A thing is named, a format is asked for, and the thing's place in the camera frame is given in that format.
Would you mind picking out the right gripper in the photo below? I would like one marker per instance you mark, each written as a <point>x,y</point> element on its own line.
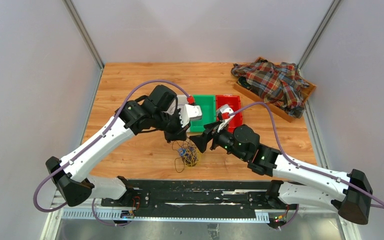
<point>201,140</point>

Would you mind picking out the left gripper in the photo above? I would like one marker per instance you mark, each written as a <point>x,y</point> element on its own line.
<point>180,134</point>

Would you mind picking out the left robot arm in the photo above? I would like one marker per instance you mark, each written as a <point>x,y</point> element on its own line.
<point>158,111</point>

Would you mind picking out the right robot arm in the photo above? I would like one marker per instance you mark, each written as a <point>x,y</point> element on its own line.
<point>297,182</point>

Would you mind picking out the green plastic bin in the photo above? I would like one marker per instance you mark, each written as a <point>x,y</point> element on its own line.
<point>207,104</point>

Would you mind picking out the white plastic bin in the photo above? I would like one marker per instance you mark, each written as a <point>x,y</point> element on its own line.
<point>180,99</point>

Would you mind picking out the red plastic bin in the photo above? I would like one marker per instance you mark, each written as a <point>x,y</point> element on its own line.
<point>234,103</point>

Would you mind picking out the wooden tray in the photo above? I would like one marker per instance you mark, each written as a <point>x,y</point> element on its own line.
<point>306,89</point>

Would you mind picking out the plaid shirt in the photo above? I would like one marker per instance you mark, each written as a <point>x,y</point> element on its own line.
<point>274,84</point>

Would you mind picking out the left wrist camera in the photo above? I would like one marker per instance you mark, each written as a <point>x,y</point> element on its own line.
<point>190,113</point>

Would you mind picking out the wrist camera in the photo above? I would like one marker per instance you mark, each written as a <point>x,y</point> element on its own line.
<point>190,113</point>
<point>224,114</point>

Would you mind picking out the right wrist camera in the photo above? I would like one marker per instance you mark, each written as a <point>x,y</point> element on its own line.
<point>224,114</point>

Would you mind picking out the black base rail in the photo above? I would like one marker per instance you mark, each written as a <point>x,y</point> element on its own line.
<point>198,200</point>

